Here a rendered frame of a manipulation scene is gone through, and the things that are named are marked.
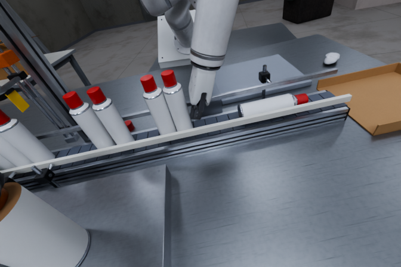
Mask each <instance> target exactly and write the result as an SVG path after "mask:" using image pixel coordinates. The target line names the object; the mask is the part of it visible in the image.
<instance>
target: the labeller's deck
mask: <svg viewBox="0 0 401 267"><path fill-rule="evenodd" d="M33 194H34V195H36V196H37V197H39V198H40V199H42V200H43V201H44V202H46V203H48V204H49V205H50V206H52V207H53V208H55V209H56V210H58V211H59V212H61V213H62V214H64V215H65V216H67V217H68V218H69V219H71V220H72V221H74V222H75V223H77V224H78V225H79V226H81V227H83V228H85V229H86V230H87V231H88V232H89V234H90V246H89V249H88V252H87V254H86V256H85V258H84V259H83V261H82V262H81V264H80V265H79V266H78V267H171V173H170V171H169V169H168V167H167V165H166V164H162V165H159V166H154V167H148V168H145V169H140V170H135V171H132V172H127V173H122V174H118V175H113V176H108V177H104V178H99V179H94V180H90V181H85V182H80V183H77V184H72V185H66V186H63V187H58V188H53V189H50V190H45V191H40V192H36V193H33Z"/></svg>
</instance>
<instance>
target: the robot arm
mask: <svg viewBox="0 0 401 267"><path fill-rule="evenodd" d="M140 2H141V4H142V6H143V8H144V9H145V10H146V12H147V13H148V14H150V15H152V16H159V15H162V14H163V13H165V19H166V22H167V23H168V25H169V27H170V28H171V30H172V32H173V33H174V37H173V44H174V46H175V48H176V50H177V51H178V52H180V53H182V54H185V55H190V59H191V64H192V65H193V67H192V73H191V77H190V83H189V97H190V103H191V104H192V107H191V111H190V118H191V119H198V120H200V119H201V117H202V112H203V110H204V105H205V103H206V106H208V105H209V104H210V101H211V97H212V92H213V88H214V82H215V75H216V70H219V69H220V67H221V66H222V65H223V63H224V58H225V55H226V51H227V46H228V43H229V39H230V34H231V31H232V27H233V22H234V19H235V15H236V10H237V6H238V3H239V0H140ZM191 4H192V5H193V7H194V9H195V10H196V13H195V22H194V21H193V19H192V16H191V13H190V10H189V8H190V5H191Z"/></svg>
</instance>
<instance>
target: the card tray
mask: <svg viewBox="0 0 401 267"><path fill-rule="evenodd" d="M316 89H317V90H318V91H323V90H327V91H329V92H331V93H332V94H334V95H335V96H336V97H337V96H341V95H346V94H350V95H352V97H351V100H350V101H349V102H345V104H347V106H348V107H349V108H350V111H349V113H348V116H350V117H351V118H352V119H353V120H354V121H355V122H357V123H358V124H359V125H360V126H361V127H363V128H364V129H365V130H367V131H368V132H369V133H370V134H371V135H373V136H375V135H381V134H386V133H389V132H394V131H399V130H401V63H400V62H398V63H393V64H388V65H384V66H379V67H374V68H371V69H366V70H361V71H358V72H353V73H347V74H342V75H339V76H334V77H329V78H326V79H321V80H318V83H317V88H316Z"/></svg>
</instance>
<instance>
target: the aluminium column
mask: <svg viewBox="0 0 401 267"><path fill-rule="evenodd" d="M0 40H1V41H2V42H3V43H4V45H5V46H6V47H7V48H8V49H9V50H10V49H11V50H13V52H14V53H15V54H16V56H18V58H19V59H20V61H19V63H20V64H21V65H22V66H23V67H24V69H25V70H26V71H27V72H28V74H30V76H31V77H32V78H33V80H34V81H35V82H36V83H37V84H38V86H39V87H40V88H41V89H42V90H43V91H44V93H45V94H46V95H47V97H48V98H49V99H50V100H51V101H52V102H53V104H54V105H55V106H56V107H57V108H58V110H59V111H60V112H61V113H62V115H63V116H64V117H65V118H66V119H67V121H68V122H69V123H70V124H71V125H72V126H77V125H78V124H77V123H76V121H75V120H74V119H73V117H72V116H71V115H70V114H69V111H70V108H69V106H68V105H67V104H66V102H65V101H64V99H63V95H64V94H66V93H68V92H70V90H69V89H68V87H67V86H66V85H65V83H64V82H63V81H62V79H61V78H60V76H59V75H58V74H57V72H56V71H55V70H54V68H53V67H52V65H51V64H50V62H49V61H48V60H47V58H46V57H45V55H44V54H43V53H42V51H41V50H40V49H39V47H38V46H37V44H36V43H35V42H34V40H33V39H32V38H31V36H30V35H29V34H28V32H27V30H26V29H25V28H24V27H23V25H22V24H21V23H20V21H19V19H18V18H17V17H16V15H15V14H14V13H13V11H12V10H11V8H10V7H9V6H8V4H7V3H6V2H5V0H0ZM77 133H78V134H79V135H80V136H81V138H82V139H83V140H84V141H90V139H89V138H88V137H87V135H86V134H85V132H84V131H83V130H81V131H77Z"/></svg>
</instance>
